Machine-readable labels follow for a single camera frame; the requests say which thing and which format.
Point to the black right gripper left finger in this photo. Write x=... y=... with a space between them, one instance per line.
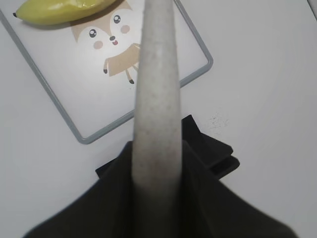
x=123 y=203

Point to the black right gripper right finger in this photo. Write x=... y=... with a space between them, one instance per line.
x=203 y=207

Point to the white-handled kitchen knife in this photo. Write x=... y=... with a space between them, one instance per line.
x=156 y=161

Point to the yellow plastic banana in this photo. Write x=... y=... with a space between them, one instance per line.
x=51 y=12

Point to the black knife stand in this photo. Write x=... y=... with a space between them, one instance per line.
x=215 y=155

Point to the white deer cutting board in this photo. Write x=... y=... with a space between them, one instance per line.
x=88 y=67

